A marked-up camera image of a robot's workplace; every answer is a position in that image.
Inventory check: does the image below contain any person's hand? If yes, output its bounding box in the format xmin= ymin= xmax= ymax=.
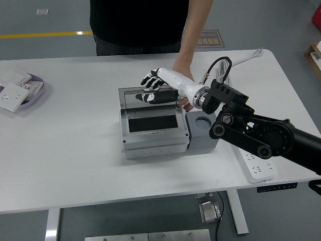
xmin=172 ymin=59 xmax=197 ymax=112

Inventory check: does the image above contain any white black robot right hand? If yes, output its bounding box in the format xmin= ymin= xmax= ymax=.
xmin=135 ymin=67 xmax=209 ymax=109

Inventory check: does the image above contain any grey electrical box with lid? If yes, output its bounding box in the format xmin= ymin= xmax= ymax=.
xmin=117 ymin=86 xmax=192 ymax=160

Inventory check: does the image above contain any grey cube with round hole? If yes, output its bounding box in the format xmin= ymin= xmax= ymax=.
xmin=185 ymin=110 xmax=219 ymax=151

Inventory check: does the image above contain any metal floor box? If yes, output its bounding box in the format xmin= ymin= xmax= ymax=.
xmin=199 ymin=200 xmax=224 ymax=224

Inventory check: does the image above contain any person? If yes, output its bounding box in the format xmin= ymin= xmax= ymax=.
xmin=89 ymin=0 xmax=191 ymax=57

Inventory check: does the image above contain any white power strip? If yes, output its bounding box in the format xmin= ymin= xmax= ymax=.
xmin=235 ymin=147 xmax=278 ymax=184

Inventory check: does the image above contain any wooden crate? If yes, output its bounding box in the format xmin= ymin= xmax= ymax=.
xmin=303 ymin=42 xmax=321 ymax=84

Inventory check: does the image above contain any black table control panel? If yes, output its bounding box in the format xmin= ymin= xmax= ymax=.
xmin=256 ymin=182 xmax=298 ymax=193

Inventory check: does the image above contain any red object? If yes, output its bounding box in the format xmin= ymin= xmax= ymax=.
xmin=310 ymin=4 xmax=321 ymax=26

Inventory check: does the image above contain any purple tray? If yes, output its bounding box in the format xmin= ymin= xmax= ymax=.
xmin=0 ymin=72 xmax=46 ymax=109

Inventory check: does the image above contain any white socket plate with print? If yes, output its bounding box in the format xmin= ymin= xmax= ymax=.
xmin=20 ymin=80 xmax=45 ymax=102

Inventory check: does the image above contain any white power cord with plug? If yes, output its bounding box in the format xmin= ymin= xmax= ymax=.
xmin=215 ymin=47 xmax=264 ymax=85

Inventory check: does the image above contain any metal table frame bracket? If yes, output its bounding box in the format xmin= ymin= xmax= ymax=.
xmin=194 ymin=192 xmax=214 ymax=200

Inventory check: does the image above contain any black cable under table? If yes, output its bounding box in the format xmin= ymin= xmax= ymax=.
xmin=215 ymin=191 xmax=225 ymax=241

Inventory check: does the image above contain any metal base plate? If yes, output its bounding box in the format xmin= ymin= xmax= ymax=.
xmin=84 ymin=228 xmax=211 ymax=241

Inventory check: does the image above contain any plain white switch plate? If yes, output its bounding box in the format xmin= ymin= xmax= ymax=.
xmin=0 ymin=69 xmax=33 ymax=87

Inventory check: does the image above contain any large white wall socket plate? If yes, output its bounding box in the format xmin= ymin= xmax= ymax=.
xmin=0 ymin=82 xmax=31 ymax=112

